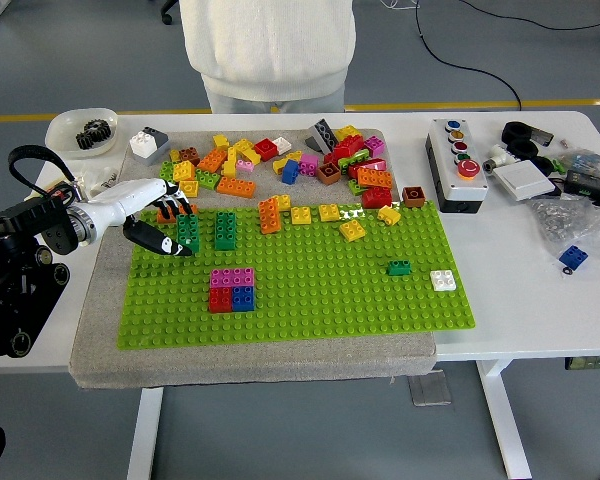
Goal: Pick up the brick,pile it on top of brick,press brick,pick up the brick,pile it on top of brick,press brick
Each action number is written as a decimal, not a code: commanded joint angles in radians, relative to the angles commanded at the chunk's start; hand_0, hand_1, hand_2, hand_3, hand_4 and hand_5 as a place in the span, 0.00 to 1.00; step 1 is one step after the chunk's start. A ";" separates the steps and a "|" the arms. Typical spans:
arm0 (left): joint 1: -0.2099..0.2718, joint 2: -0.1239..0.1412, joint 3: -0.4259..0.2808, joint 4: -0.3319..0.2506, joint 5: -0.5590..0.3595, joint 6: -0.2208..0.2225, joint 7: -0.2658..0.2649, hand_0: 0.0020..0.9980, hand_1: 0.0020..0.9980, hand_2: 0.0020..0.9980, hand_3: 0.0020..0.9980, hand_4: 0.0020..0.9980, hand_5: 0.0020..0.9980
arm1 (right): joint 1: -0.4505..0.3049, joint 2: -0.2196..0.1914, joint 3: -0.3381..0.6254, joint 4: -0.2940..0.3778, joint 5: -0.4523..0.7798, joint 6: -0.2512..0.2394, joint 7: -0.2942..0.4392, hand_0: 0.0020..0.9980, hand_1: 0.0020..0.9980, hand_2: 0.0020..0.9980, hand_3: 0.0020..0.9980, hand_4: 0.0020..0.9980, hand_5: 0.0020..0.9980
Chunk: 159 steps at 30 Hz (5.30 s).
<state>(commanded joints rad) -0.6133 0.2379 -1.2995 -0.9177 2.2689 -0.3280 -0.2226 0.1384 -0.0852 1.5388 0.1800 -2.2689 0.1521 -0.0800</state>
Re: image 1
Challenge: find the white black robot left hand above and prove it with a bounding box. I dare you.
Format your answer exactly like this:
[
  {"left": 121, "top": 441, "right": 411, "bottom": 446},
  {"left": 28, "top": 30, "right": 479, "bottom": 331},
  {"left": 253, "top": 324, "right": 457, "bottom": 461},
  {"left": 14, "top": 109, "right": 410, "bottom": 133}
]
[{"left": 82, "top": 177, "right": 195, "bottom": 258}]

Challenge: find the dark green long toy brick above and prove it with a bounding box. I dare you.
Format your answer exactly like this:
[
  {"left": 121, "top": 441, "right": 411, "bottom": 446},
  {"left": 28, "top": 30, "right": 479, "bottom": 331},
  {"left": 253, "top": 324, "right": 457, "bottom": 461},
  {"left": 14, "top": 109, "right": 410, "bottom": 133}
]
[
  {"left": 176, "top": 213, "right": 201, "bottom": 254},
  {"left": 214, "top": 211, "right": 238, "bottom": 251}
]

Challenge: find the orange long toy brick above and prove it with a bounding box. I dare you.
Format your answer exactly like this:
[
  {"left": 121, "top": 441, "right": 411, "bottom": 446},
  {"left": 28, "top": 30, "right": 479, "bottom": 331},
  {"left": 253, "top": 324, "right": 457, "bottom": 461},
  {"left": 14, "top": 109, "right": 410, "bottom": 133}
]
[
  {"left": 155, "top": 203, "right": 199, "bottom": 224},
  {"left": 257, "top": 196, "right": 282, "bottom": 235},
  {"left": 215, "top": 176, "right": 257, "bottom": 199},
  {"left": 355, "top": 167, "right": 395, "bottom": 190}
]

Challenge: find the blue square toy brick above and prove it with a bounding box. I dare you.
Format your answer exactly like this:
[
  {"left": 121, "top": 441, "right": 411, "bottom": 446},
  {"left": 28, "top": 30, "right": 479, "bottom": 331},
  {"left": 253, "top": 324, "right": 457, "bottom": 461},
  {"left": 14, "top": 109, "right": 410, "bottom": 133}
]
[{"left": 231, "top": 285, "right": 256, "bottom": 313}]

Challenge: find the brown square toy brick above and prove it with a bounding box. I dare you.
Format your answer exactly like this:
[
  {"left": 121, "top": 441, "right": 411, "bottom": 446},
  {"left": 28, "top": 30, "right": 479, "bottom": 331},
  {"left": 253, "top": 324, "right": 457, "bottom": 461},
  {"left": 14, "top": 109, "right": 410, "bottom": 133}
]
[
  {"left": 316, "top": 162, "right": 342, "bottom": 185},
  {"left": 402, "top": 185, "right": 427, "bottom": 209}
]

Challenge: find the grey sloped toy brick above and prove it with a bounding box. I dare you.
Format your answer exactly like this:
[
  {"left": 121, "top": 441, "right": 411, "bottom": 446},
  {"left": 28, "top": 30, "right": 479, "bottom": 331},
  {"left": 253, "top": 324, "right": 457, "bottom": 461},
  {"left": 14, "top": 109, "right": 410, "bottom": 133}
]
[{"left": 303, "top": 118, "right": 340, "bottom": 152}]

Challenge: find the red curved toy brick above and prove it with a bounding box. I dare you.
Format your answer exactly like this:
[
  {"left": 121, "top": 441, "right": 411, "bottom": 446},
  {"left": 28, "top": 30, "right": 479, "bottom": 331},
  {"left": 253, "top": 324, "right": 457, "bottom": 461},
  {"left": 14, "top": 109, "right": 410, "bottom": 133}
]
[{"left": 347, "top": 157, "right": 387, "bottom": 179}]

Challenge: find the white square toy brick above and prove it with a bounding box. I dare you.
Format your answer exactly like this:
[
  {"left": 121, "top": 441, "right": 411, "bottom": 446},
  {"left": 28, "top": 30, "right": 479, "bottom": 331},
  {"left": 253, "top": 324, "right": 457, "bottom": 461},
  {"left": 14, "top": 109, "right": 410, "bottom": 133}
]
[{"left": 429, "top": 269, "right": 457, "bottom": 293}]

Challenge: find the white and grey block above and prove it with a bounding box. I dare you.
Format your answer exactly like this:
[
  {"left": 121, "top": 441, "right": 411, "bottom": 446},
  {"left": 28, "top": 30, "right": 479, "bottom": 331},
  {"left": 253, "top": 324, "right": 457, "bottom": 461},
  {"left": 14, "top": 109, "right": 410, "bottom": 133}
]
[{"left": 128, "top": 125, "right": 171, "bottom": 167}]

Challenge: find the white plastic tray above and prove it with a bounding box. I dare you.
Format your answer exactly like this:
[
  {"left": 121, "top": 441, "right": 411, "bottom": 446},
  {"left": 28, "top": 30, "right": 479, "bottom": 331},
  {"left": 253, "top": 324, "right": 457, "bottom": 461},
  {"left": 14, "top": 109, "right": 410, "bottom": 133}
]
[{"left": 44, "top": 107, "right": 119, "bottom": 160}]

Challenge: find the black office chair base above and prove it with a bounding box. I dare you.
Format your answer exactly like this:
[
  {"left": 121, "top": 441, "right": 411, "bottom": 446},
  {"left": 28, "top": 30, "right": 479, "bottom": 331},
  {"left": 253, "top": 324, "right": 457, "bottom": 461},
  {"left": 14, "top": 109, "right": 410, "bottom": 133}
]
[{"left": 158, "top": 0, "right": 182, "bottom": 25}]

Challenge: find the grey-brown felt mat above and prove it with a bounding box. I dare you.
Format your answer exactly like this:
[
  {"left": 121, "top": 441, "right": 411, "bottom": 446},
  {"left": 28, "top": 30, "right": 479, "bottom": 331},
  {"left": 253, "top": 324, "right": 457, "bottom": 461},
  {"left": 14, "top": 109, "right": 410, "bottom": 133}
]
[{"left": 68, "top": 128, "right": 439, "bottom": 391}]

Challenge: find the lime green studded baseplate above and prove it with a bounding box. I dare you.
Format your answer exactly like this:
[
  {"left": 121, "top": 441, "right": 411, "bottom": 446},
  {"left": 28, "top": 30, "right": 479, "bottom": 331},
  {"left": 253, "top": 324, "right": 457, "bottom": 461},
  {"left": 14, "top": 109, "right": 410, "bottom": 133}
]
[{"left": 116, "top": 199, "right": 477, "bottom": 351}]

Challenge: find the white table leg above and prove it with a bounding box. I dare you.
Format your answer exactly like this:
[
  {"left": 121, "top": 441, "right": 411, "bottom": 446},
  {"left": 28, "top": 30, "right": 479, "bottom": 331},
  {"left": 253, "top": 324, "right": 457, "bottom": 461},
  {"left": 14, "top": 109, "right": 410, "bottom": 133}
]
[
  {"left": 127, "top": 387, "right": 165, "bottom": 480},
  {"left": 474, "top": 359, "right": 534, "bottom": 480}
]

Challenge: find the white push-button control box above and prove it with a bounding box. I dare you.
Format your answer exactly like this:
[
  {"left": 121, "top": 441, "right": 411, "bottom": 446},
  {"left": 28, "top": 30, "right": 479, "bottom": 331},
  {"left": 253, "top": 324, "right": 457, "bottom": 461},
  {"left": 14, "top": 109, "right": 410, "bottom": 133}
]
[{"left": 424, "top": 118, "right": 490, "bottom": 215}]

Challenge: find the grey floor plate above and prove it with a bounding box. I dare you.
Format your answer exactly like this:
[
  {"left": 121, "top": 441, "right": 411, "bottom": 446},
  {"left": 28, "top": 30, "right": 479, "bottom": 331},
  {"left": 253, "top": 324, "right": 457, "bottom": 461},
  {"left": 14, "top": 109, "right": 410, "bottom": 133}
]
[{"left": 407, "top": 372, "right": 454, "bottom": 407}]

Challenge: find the white pipe fitting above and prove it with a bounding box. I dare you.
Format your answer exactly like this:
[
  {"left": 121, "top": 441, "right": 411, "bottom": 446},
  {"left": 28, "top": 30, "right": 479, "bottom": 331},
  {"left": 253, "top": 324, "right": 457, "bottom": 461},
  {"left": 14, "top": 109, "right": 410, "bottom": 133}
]
[{"left": 482, "top": 144, "right": 519, "bottom": 174}]

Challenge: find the dark clear plastic case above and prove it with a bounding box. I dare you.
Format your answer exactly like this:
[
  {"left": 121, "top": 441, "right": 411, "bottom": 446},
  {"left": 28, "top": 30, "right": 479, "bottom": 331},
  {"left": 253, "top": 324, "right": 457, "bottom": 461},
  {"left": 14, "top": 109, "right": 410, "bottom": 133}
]
[{"left": 527, "top": 124, "right": 555, "bottom": 147}]

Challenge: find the clear bag of screws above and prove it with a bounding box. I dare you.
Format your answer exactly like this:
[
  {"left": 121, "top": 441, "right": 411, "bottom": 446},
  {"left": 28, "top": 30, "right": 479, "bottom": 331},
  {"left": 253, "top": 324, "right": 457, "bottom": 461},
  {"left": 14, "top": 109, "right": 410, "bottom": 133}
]
[{"left": 528, "top": 194, "right": 600, "bottom": 261}]

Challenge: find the black power adapter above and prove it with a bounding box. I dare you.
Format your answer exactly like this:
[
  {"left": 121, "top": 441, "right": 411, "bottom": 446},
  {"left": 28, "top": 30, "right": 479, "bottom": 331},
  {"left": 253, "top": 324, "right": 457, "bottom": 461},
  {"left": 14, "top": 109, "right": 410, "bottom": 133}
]
[{"left": 563, "top": 169, "right": 600, "bottom": 201}]

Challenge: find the clear bag of parts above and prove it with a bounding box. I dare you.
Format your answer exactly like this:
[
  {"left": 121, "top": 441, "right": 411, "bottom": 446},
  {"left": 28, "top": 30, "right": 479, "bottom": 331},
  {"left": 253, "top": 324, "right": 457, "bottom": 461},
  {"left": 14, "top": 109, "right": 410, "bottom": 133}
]
[{"left": 559, "top": 147, "right": 600, "bottom": 176}]

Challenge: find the table height control panel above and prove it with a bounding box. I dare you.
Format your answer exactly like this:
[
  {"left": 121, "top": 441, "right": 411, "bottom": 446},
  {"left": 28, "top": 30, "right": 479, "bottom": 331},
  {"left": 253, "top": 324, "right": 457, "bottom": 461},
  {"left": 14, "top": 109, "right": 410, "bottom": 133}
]
[{"left": 564, "top": 354, "right": 600, "bottom": 371}]

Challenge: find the white switch box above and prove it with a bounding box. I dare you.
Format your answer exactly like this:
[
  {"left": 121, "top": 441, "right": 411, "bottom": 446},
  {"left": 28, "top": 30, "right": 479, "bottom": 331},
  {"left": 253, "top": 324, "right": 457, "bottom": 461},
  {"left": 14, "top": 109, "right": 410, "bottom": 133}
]
[{"left": 24, "top": 174, "right": 81, "bottom": 204}]

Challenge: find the black floor cable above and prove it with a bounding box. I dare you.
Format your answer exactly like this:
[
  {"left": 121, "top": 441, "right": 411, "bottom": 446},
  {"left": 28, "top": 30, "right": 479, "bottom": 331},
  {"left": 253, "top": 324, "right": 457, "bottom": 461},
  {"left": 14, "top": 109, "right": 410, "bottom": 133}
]
[
  {"left": 457, "top": 0, "right": 600, "bottom": 30},
  {"left": 413, "top": 0, "right": 523, "bottom": 112}
]

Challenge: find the white wall switch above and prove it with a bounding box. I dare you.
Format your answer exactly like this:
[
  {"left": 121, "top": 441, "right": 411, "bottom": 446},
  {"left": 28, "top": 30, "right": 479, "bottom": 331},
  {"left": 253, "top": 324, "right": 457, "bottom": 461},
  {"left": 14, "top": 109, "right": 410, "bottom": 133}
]
[{"left": 493, "top": 160, "right": 557, "bottom": 202}]

